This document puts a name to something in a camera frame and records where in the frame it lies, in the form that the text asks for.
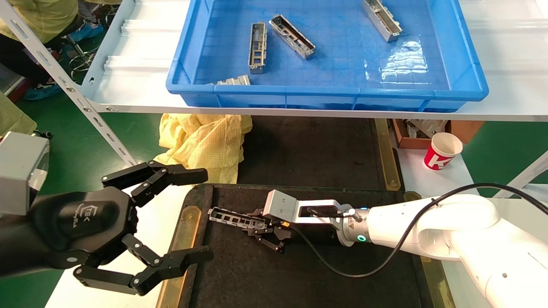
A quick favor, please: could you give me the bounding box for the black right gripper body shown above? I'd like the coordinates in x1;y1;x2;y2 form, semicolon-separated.
268;220;343;245

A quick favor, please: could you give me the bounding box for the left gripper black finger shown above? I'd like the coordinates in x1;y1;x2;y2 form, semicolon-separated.
101;160;208;208
73;234;214;296

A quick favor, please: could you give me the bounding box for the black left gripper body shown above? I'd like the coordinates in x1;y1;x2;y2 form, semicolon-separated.
0;188;140;278

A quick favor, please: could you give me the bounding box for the crumpled yellow garment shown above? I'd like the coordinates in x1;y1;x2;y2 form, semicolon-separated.
156;113;253;184

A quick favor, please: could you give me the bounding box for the white metal shelf board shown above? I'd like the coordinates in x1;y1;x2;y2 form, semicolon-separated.
79;0;548;122

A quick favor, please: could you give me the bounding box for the person in yellow coat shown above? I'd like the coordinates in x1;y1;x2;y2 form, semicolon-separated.
0;92;38;136
0;0;86;86

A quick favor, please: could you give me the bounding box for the blue shoe cover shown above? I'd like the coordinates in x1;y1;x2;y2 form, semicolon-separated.
68;21;104;42
22;83;61;101

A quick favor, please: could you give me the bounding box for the chrome office chair base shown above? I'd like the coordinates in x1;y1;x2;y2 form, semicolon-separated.
64;38;99;80

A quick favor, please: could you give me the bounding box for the red white paper cup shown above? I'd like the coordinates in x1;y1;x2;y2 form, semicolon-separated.
424;132;464;171

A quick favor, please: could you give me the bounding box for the blue plastic bin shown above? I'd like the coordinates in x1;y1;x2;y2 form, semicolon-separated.
166;0;489;113

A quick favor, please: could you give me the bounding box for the brown cardboard box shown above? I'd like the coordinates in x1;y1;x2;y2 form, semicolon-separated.
390;119;485;150

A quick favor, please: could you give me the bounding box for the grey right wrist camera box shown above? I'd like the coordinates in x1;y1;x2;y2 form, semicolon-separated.
262;190;300;224

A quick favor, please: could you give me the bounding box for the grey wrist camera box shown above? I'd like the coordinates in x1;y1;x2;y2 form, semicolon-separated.
0;132;50;216
262;190;300;224

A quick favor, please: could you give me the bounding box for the silver camera mount bracket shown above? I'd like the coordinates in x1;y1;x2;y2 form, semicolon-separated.
295;199;356;225

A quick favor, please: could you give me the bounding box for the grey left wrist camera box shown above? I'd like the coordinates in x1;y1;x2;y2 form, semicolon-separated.
0;132;50;216

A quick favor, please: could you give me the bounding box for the dark grey metal bracket part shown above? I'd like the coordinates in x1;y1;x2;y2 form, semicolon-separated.
248;21;268;74

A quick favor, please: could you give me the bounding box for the white perforated shelf post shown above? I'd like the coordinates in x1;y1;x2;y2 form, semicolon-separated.
0;0;138;167
494;151;548;199

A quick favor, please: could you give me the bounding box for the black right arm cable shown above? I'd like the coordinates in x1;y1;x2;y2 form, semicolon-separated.
287;183;548;278

